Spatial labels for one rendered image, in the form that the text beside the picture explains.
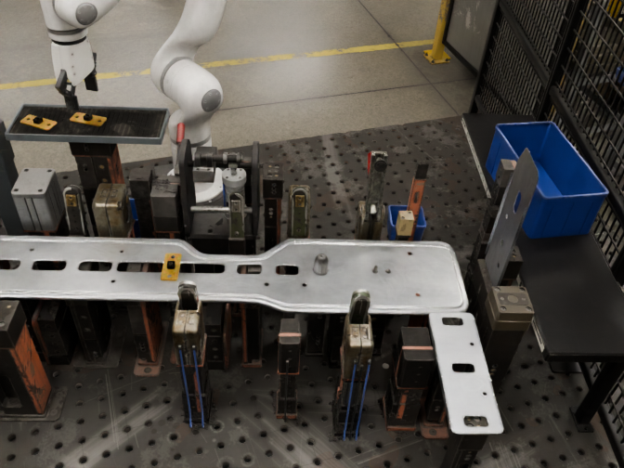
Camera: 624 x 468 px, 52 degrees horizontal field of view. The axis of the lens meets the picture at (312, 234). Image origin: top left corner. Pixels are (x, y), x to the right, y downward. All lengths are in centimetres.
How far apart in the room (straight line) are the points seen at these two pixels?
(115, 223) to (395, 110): 266
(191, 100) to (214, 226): 34
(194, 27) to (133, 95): 236
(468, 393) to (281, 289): 45
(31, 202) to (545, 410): 132
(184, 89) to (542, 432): 124
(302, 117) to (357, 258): 239
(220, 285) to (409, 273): 43
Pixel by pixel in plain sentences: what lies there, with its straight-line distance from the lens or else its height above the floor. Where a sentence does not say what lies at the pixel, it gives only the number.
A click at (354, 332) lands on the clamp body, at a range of 129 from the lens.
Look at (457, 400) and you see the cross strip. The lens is 129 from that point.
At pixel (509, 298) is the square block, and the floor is 106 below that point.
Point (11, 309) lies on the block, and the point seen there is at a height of 103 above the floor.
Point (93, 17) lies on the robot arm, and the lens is 147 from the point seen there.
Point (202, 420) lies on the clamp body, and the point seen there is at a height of 73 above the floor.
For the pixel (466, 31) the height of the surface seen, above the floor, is 34.
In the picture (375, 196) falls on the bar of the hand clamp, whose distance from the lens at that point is 151.
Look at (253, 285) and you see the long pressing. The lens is 143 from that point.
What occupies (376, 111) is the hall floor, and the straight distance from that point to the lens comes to 393.
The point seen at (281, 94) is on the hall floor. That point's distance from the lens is 403.
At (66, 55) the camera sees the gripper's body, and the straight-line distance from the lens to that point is 156.
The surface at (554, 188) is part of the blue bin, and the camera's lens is 180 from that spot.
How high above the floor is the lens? 205
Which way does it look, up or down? 43 degrees down
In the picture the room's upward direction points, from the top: 4 degrees clockwise
